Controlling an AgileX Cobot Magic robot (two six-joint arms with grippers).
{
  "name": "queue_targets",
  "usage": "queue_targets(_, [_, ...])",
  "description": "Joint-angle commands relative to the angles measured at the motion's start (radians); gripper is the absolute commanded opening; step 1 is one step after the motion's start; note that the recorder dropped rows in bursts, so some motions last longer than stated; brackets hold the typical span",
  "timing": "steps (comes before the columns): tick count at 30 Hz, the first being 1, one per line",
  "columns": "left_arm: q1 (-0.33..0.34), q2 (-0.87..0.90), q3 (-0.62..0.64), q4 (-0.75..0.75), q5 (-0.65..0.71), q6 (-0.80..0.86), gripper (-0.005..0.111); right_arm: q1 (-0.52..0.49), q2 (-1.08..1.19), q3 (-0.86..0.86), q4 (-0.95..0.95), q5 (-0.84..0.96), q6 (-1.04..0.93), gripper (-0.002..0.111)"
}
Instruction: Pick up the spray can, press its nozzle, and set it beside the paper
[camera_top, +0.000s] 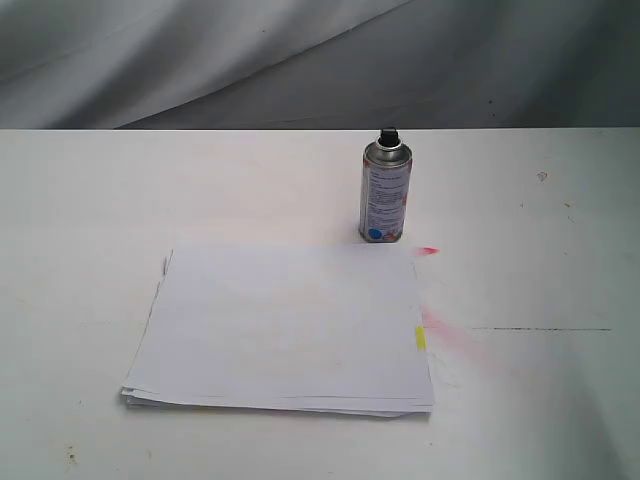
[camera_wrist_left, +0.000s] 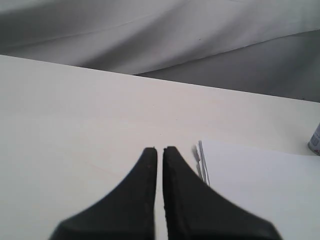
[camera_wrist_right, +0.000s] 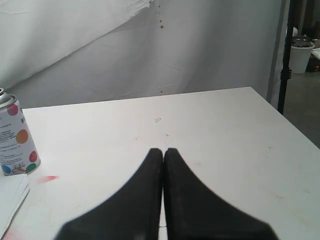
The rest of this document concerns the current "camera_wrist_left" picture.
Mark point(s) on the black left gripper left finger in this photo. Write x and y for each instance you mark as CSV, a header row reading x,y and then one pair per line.
x,y
126,213

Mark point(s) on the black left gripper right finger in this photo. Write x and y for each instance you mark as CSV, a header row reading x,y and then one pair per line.
x,y
194,211

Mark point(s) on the small silver metal can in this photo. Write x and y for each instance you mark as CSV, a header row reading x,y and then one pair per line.
x,y
314,142

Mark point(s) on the white paper stack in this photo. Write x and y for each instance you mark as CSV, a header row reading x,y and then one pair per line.
x,y
279,187

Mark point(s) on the white backdrop cloth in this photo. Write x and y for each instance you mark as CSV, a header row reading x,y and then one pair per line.
x,y
268,47

